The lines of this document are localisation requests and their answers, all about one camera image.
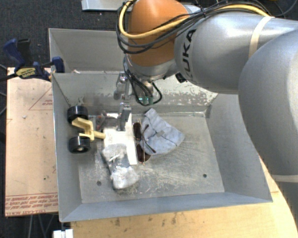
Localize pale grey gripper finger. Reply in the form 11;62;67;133
116;102;133;132
96;110;108;131

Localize yellow toy with black wheels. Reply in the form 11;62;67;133
67;105;106;154

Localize brown sunglasses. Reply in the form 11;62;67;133
132;119;157;164

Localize white flat block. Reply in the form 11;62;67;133
103;113;139;166

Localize pale blue cloth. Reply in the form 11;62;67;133
140;108;186;156

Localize brown cardboard board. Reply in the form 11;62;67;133
4;67;59;218

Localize grey metal bin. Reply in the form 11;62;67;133
48;28;273;223

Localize black cylinder on white bracket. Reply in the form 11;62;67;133
175;72;187;84

